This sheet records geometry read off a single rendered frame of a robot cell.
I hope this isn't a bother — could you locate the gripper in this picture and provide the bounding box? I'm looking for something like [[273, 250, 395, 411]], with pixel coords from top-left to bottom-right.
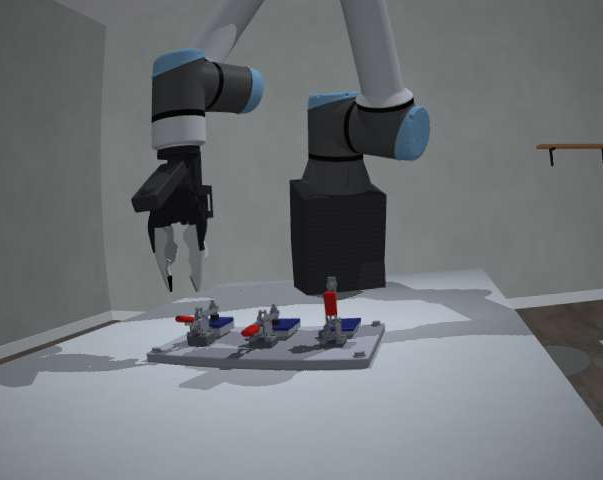
[[148, 145, 213, 292]]

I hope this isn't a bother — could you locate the grey toggle clamp with red handle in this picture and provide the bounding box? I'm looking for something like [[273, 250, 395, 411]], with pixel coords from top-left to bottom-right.
[[319, 277, 347, 348], [241, 304, 280, 348], [175, 300, 219, 346]]

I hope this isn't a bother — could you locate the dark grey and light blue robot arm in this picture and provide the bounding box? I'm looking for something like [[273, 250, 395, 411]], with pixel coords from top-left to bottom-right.
[[131, 0, 430, 213]]

